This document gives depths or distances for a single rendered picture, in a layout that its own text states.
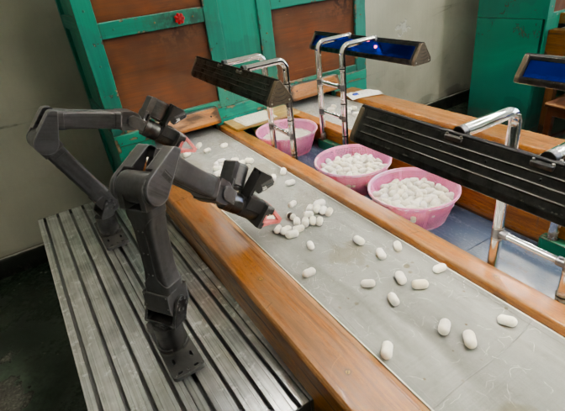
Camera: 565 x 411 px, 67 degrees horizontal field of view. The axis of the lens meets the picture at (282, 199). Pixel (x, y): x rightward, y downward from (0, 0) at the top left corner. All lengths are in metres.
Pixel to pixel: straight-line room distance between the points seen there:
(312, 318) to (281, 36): 1.52
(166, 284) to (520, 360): 0.67
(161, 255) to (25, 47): 1.84
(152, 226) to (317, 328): 0.37
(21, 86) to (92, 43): 0.83
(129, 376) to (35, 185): 1.84
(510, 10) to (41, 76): 3.18
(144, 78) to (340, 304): 1.30
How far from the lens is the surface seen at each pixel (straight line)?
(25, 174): 2.69
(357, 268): 1.04
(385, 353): 0.83
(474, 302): 0.98
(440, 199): 1.33
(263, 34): 2.07
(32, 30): 2.56
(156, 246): 0.87
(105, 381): 1.04
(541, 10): 3.73
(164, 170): 0.82
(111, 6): 1.86
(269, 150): 1.66
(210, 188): 0.98
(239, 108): 2.06
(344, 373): 0.80
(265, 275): 1.00
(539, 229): 1.29
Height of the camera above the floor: 1.39
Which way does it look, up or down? 29 degrees down
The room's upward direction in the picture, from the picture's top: 7 degrees counter-clockwise
